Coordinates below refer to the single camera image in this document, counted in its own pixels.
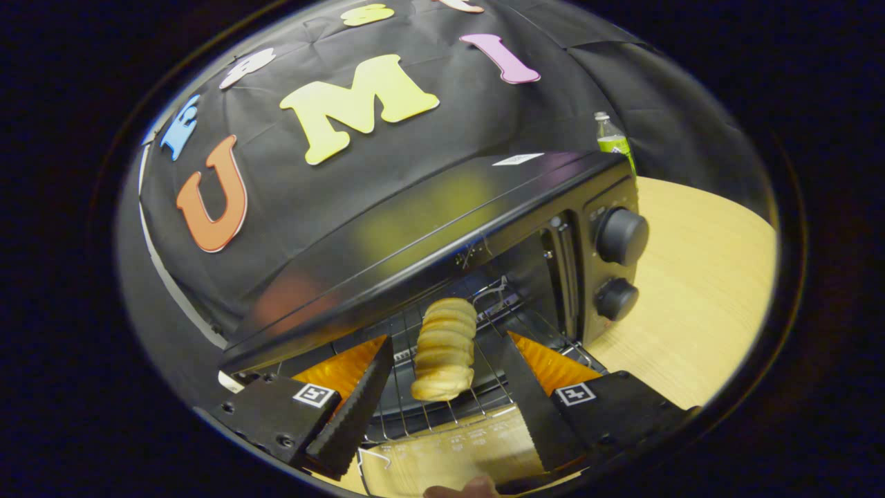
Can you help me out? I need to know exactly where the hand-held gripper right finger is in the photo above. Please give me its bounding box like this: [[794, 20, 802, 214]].
[[501, 331, 692, 475]]

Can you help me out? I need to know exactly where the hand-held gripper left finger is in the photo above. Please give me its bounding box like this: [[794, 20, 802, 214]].
[[207, 335, 395, 481]]

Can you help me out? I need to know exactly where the golden ridged bread roll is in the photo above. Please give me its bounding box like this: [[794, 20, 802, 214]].
[[411, 297, 478, 403]]

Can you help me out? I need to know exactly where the black toaster oven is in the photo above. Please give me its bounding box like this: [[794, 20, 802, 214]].
[[218, 152, 651, 498]]

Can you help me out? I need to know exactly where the green label plastic bottle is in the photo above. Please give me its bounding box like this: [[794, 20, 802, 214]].
[[595, 112, 637, 178]]

